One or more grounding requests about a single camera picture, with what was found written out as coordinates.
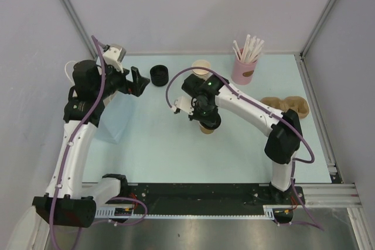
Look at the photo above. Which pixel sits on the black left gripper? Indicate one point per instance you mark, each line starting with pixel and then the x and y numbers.
pixel 135 87

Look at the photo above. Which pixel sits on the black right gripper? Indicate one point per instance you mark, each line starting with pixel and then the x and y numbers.
pixel 210 120

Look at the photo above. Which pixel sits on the single brown paper cup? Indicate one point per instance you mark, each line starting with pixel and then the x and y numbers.
pixel 205 130

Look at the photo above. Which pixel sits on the light blue paper bag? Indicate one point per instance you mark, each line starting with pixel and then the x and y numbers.
pixel 114 110

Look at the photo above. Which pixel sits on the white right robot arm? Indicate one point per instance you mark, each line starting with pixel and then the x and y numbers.
pixel 282 129

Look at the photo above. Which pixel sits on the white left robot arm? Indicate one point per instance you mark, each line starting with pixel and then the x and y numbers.
pixel 65 203

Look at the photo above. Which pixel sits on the stack of brown paper cups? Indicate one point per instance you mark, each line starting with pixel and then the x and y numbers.
pixel 201 69

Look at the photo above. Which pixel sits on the stack of black lids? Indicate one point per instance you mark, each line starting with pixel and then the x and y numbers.
pixel 159 75

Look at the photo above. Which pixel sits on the pink straw holder cup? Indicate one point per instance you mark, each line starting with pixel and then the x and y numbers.
pixel 242 73

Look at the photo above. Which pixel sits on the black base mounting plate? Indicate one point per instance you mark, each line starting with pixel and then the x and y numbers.
pixel 216 199

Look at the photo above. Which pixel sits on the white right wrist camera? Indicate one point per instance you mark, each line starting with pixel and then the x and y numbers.
pixel 184 104

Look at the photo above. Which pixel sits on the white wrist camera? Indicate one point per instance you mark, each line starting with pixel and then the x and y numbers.
pixel 184 104
pixel 113 55

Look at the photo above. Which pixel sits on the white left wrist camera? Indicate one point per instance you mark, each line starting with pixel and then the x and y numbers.
pixel 113 55

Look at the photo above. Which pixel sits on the aluminium frame rail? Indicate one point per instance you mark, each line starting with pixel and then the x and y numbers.
pixel 331 195

